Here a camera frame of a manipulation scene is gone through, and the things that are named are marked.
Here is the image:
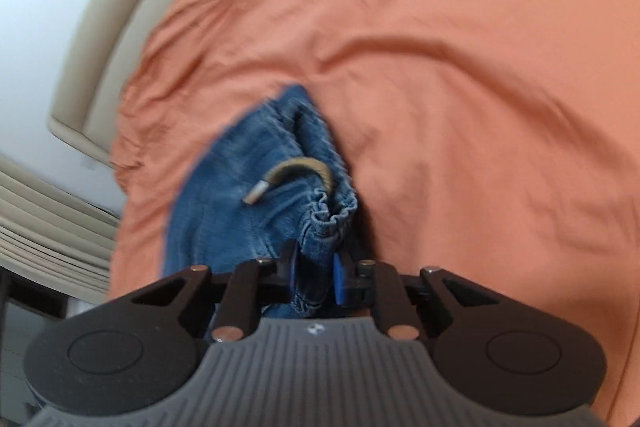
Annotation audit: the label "beige curtain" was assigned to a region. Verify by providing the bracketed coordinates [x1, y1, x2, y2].
[0, 157, 119, 305]

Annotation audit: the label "beige bed headboard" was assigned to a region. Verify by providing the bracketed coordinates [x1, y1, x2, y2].
[48, 0, 172, 165]

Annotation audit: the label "blue denim pants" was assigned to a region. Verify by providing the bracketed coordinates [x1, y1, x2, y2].
[163, 86, 358, 319]

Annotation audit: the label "orange duvet cover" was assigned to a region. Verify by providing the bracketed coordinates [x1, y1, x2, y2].
[110, 0, 639, 426]

